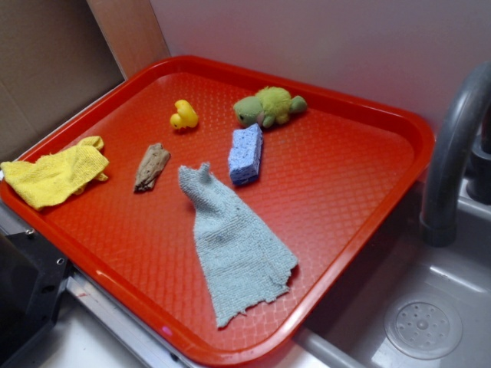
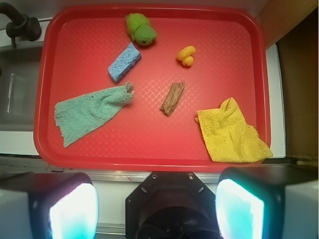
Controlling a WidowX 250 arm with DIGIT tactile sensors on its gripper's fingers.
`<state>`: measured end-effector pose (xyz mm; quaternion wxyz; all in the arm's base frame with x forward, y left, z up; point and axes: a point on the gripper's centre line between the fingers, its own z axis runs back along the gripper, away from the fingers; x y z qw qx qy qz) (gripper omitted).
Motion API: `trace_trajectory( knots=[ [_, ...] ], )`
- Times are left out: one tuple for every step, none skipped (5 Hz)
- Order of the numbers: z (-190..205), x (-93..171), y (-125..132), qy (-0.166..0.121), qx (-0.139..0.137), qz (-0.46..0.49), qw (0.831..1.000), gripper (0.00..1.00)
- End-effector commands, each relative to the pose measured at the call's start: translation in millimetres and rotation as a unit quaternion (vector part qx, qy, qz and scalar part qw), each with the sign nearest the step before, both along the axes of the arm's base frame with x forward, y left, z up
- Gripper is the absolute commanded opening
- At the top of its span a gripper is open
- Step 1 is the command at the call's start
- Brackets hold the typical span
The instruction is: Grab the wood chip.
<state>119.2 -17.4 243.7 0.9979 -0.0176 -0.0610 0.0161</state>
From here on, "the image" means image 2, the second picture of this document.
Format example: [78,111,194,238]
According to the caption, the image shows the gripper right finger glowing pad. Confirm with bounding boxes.
[215,166,319,239]

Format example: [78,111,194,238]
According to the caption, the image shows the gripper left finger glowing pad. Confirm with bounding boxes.
[0,172,99,239]

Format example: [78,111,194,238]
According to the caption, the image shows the brown wood chip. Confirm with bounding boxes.
[159,81,185,117]

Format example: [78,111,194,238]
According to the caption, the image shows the yellow knitted cloth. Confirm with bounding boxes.
[195,97,273,163]

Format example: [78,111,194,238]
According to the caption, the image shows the teal knitted cloth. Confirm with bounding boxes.
[54,81,135,148]

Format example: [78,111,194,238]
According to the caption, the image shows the grey sink basin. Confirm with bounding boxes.
[0,42,43,131]

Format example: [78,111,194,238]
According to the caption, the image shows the red plastic tray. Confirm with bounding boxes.
[34,4,271,172]

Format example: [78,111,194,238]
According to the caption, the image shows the yellow rubber duck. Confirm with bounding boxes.
[176,45,196,67]

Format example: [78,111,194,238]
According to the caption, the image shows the blue sponge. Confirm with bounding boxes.
[108,43,142,84]

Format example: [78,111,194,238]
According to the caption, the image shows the dark metal faucet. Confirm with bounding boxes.
[0,2,42,48]

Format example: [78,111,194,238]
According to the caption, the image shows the green plush turtle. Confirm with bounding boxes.
[125,13,158,46]

